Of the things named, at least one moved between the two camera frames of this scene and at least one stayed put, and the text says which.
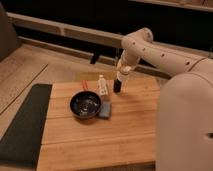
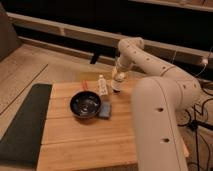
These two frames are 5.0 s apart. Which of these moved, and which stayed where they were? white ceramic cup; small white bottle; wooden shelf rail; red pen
Moved: white ceramic cup
Stayed: red pen; wooden shelf rail; small white bottle
